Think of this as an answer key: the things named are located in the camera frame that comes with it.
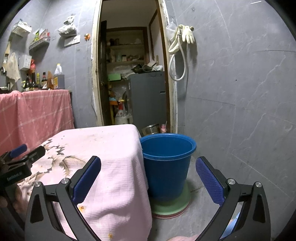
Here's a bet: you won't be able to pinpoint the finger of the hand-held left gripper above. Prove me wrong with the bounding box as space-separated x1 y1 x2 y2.
7 146 46 168
0 144 28 163

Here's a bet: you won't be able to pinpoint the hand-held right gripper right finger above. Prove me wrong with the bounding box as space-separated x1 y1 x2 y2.
195 156 271 241

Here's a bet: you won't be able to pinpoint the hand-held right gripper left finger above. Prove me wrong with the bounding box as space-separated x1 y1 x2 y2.
24 156 102 241

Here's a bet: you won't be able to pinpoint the blue plastic bucket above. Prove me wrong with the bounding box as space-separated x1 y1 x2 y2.
139 133 197 202

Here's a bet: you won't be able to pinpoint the person's left hand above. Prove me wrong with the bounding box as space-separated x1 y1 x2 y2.
0 183 23 209

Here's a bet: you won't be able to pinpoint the pink floral blanket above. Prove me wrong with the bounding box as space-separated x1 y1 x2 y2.
17 124 152 241

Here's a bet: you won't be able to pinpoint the pink checkered cloth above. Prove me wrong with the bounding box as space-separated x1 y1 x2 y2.
0 89 75 158

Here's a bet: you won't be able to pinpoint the white bottle red label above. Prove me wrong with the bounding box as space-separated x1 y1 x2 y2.
114 102 126 125

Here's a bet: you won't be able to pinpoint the metal pot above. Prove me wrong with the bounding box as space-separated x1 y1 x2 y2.
142 124 160 137

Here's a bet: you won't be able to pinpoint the cooking oil jug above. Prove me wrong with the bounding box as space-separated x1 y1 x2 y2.
53 64 65 90

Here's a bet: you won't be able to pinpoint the beige cloth bag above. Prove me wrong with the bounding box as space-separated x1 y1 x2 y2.
6 52 21 81

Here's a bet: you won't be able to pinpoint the white box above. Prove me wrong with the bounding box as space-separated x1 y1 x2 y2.
20 54 32 70

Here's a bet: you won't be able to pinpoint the grey cabinet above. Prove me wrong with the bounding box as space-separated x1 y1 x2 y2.
127 71 166 133

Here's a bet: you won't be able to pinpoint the dark wooden door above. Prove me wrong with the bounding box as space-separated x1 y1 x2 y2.
98 20 109 126

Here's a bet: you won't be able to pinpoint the hanging plastic bag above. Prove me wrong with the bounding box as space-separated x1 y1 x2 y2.
58 15 77 37

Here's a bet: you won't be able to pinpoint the cream rubber gloves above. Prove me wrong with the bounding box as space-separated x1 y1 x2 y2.
181 24 195 44

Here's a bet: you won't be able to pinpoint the clear plastic bag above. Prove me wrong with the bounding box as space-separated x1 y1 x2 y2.
166 19 177 42

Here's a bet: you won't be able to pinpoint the wooden door frame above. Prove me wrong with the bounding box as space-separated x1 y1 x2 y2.
91 0 178 133

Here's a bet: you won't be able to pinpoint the wooden handled grater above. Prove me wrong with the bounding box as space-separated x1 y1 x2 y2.
2 42 11 64

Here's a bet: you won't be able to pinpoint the wall shelf rack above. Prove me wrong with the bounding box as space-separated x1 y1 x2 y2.
29 36 51 51

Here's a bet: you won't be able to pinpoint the white hose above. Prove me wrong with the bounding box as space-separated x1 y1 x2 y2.
168 24 186 81

